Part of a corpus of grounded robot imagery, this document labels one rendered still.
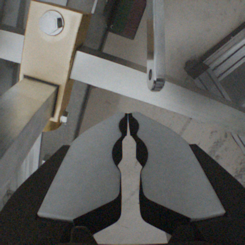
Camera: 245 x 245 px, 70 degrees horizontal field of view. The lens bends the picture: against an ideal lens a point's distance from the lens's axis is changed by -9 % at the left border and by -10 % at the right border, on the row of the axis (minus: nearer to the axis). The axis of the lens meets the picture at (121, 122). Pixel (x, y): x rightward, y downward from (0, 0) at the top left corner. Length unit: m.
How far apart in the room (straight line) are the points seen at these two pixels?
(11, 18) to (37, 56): 0.29
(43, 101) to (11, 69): 0.34
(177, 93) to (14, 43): 0.17
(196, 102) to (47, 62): 0.16
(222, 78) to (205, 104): 0.76
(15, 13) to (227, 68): 0.83
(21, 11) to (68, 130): 0.27
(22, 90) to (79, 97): 0.21
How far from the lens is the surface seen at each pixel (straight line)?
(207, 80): 0.93
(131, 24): 0.34
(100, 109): 1.17
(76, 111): 0.39
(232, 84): 1.02
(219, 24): 1.15
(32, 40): 0.20
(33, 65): 0.20
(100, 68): 0.19
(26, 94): 0.17
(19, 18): 0.47
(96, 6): 0.25
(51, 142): 0.45
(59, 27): 0.18
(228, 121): 0.25
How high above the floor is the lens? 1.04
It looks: 59 degrees down
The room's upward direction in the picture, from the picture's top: 178 degrees counter-clockwise
